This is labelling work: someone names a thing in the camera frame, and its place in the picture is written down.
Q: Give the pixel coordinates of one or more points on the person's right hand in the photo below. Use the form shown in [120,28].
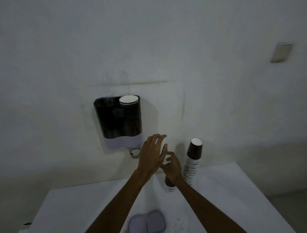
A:
[174,171]

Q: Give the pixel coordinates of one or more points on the person's left forearm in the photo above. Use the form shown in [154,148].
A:
[115,204]

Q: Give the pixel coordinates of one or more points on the leaning stack of black paper cups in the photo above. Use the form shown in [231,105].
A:
[191,163]

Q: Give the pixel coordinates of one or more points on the short stack of black cups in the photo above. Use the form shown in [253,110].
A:
[169,188]

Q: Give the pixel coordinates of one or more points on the person's left thumb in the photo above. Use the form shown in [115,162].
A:
[164,151]

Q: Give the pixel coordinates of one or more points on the beige wall switch plate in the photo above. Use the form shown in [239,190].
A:
[281,52]

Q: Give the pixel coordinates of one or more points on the grey double-round lid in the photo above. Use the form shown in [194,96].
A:
[147,222]

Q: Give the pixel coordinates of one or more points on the long column of black cups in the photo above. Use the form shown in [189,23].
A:
[131,115]

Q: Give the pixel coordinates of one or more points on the black wall cup dispenser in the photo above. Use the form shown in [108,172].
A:
[109,120]

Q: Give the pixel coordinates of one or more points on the person's right forearm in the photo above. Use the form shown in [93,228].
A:
[206,211]

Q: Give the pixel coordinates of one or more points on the person's left hand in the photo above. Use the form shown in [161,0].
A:
[148,158]

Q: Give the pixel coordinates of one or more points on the person's right fingers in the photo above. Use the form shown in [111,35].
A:
[169,159]

